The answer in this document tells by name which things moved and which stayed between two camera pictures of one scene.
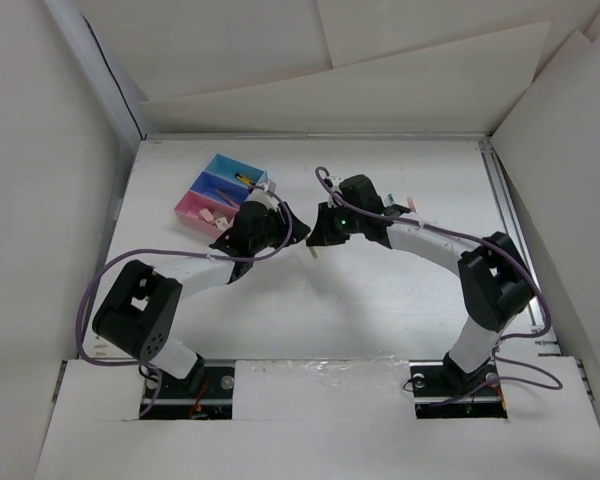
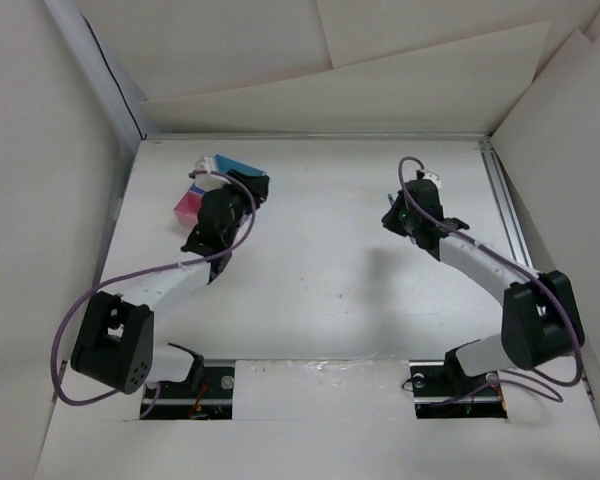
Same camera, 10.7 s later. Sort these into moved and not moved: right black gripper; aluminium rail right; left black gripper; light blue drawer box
Moved: left black gripper; right black gripper
Not moved: aluminium rail right; light blue drawer box
